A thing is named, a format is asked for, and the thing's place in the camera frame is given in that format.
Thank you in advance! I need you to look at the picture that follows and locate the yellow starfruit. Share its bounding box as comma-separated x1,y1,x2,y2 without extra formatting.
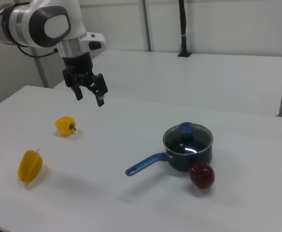
18,148,43,183

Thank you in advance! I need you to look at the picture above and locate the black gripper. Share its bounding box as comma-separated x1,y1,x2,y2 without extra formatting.
62,51,109,107

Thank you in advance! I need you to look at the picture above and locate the dark red apple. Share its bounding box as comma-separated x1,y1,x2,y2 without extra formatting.
188,161,215,189

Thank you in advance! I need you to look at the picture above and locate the yellow bell pepper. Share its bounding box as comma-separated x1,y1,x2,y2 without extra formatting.
55,116,77,137

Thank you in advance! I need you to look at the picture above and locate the dark blue saucepan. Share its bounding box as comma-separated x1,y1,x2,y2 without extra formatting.
125,123,214,176

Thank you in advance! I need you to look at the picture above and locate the white back table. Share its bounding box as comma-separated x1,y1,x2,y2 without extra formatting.
54,50,282,117

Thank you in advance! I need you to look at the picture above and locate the glass lid with blue knob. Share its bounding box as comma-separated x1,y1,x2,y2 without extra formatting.
163,122,213,155

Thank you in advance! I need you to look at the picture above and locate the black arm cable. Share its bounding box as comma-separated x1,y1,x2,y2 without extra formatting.
16,45,58,58

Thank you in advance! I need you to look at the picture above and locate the black camera stand pole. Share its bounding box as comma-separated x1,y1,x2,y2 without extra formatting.
177,0,192,58

